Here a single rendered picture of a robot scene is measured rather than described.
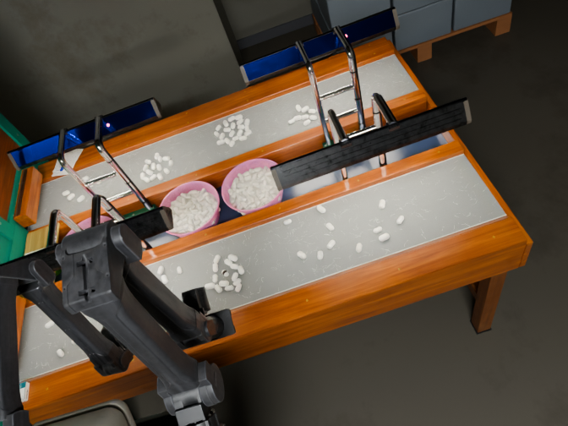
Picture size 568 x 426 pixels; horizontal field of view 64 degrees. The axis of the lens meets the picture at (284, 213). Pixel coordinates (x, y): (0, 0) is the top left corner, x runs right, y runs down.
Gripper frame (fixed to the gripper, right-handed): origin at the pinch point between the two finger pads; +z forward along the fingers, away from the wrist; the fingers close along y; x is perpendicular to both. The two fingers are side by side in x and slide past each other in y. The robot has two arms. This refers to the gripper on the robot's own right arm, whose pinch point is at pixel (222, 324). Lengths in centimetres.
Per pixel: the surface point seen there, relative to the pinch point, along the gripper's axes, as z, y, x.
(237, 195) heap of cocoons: 52, -5, -47
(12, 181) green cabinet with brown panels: 57, 92, -87
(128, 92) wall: 153, 65, -167
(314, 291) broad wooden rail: 26.6, -25.2, -1.3
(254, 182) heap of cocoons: 54, -13, -50
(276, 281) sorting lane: 32.9, -13.1, -8.1
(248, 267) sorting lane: 37.0, -4.3, -16.2
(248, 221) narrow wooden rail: 43, -8, -33
